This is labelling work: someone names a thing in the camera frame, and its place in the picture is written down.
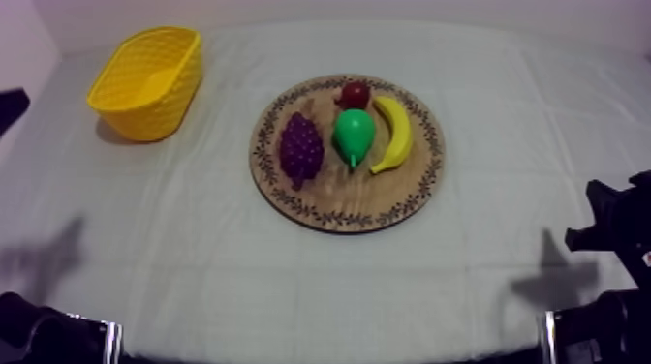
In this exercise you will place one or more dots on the green toy pear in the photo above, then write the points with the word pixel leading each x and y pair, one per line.
pixel 353 133

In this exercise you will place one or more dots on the silver metal bar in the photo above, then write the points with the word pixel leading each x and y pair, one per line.
pixel 113 341
pixel 548 336

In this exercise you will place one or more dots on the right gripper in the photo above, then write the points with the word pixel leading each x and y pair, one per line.
pixel 633 218

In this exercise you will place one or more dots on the small red fruit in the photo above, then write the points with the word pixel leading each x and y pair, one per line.
pixel 355 95

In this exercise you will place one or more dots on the yellow plastic basket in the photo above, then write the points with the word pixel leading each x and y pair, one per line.
pixel 147 81

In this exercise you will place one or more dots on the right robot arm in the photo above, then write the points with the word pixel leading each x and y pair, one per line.
pixel 595 325

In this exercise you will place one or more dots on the purple toy grapes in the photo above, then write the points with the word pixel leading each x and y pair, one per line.
pixel 301 148

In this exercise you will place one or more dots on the yellow toy banana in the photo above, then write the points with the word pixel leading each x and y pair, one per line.
pixel 401 132

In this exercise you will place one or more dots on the round wooden board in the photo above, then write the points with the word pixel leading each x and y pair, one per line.
pixel 351 203

